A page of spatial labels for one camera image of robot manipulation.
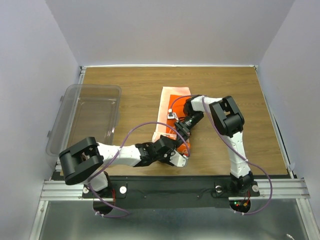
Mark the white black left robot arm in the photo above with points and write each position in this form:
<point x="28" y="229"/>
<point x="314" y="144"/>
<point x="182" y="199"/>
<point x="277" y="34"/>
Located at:
<point x="80" y="162"/>

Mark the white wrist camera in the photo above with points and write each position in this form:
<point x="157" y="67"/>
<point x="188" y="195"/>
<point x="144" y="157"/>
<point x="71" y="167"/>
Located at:
<point x="178" y="160"/>
<point x="171" y="115"/>

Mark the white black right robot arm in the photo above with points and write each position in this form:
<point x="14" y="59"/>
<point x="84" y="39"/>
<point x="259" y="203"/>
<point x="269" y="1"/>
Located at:
<point x="228" y="121"/>

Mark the clear plastic bin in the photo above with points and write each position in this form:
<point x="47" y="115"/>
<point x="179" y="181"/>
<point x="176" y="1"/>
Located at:
<point x="87" y="110"/>

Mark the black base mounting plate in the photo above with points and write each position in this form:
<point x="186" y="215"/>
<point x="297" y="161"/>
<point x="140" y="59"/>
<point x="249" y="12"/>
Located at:
<point x="160" y="192"/>

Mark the orange white cartoon towel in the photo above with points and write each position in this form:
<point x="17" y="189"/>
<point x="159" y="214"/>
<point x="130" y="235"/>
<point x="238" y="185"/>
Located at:
<point x="175" y="98"/>

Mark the aluminium frame rail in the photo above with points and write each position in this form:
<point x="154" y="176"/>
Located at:
<point x="281" y="189"/>

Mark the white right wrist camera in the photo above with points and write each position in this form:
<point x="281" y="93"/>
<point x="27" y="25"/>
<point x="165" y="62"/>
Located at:
<point x="171" y="115"/>

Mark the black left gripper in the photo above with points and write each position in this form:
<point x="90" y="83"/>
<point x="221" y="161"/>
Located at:
<point x="166" y="159"/>

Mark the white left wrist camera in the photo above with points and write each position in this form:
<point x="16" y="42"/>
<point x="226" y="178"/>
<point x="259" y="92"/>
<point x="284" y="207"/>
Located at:
<point x="178" y="160"/>

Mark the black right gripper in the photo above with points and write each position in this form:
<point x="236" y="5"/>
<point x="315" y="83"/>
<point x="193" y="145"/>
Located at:
<point x="184" y="131"/>

